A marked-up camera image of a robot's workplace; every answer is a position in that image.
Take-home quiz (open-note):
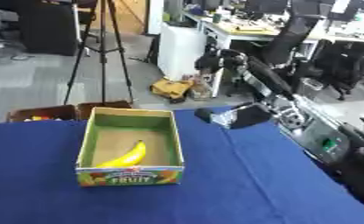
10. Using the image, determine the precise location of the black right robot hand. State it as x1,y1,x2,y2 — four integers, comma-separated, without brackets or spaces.
192,48,300,130

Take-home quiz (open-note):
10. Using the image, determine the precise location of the cardboard box with green inside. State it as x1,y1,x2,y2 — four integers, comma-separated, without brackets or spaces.
74,107,187,188

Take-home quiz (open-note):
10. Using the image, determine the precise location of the empty brown cardboard box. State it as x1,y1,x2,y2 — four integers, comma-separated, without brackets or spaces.
74,100,135,121

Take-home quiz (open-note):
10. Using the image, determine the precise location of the brown cardboard box with toys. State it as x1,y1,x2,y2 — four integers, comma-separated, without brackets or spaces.
5,104,80,123

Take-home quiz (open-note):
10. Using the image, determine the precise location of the tall black office chair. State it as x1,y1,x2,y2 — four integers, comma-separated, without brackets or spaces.
260,0,326,68

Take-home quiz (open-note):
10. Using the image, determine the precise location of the grey waste bin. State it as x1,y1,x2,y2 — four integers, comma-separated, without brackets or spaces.
295,77,326,98

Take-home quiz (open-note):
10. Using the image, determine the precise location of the clear plastic bag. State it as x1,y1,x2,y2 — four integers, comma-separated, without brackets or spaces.
188,74,216,101

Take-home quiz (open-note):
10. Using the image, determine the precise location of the white office desk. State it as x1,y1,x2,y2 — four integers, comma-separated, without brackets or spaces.
156,10,364,98

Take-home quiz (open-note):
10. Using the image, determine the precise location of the yellow bag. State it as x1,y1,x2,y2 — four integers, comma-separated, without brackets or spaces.
148,77,196,104

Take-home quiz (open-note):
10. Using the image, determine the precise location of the yellow toy banana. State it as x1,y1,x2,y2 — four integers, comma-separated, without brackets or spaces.
94,139,149,169

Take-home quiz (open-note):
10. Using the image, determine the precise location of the black cabinet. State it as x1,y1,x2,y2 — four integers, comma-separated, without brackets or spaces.
15,0,81,57

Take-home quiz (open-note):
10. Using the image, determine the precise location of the black camera tripod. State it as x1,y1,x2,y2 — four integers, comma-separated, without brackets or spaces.
60,0,137,106

